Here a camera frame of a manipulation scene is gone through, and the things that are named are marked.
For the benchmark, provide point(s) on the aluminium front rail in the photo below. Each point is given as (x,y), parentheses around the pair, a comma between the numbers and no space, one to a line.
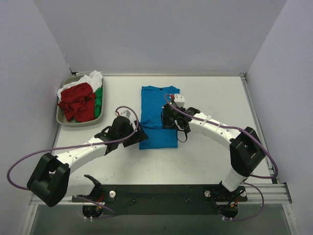
(272,194)

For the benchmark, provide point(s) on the grey plastic bin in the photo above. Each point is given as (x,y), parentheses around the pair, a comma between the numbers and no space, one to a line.
(60,115)

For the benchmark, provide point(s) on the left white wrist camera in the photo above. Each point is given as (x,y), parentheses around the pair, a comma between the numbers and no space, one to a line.
(125,113)

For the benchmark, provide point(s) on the red t shirt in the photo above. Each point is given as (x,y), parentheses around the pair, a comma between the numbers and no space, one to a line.
(78,103)

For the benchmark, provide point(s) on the blue t shirt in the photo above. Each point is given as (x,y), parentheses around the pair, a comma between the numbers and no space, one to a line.
(152,100)

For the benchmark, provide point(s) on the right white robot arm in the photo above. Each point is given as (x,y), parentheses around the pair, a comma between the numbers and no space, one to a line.
(245,153)

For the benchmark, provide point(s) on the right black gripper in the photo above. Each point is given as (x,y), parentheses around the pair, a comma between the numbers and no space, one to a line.
(167,117)

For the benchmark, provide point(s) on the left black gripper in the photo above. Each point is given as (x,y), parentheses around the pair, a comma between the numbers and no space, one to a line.
(136,135)

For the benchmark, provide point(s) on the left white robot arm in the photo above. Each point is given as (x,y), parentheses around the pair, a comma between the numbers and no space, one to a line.
(50,180)

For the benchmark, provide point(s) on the green t shirt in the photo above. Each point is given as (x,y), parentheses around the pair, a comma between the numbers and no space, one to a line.
(98,102)

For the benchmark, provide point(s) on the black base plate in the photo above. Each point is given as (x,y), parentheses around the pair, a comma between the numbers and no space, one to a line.
(160,200)

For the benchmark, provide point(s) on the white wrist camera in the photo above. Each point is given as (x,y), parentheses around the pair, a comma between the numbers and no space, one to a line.
(177,100)
(125,113)

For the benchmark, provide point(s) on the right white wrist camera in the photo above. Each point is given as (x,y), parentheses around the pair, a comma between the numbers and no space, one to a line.
(177,100)

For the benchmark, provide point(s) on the white t shirt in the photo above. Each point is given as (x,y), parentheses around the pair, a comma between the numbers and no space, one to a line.
(94,79)

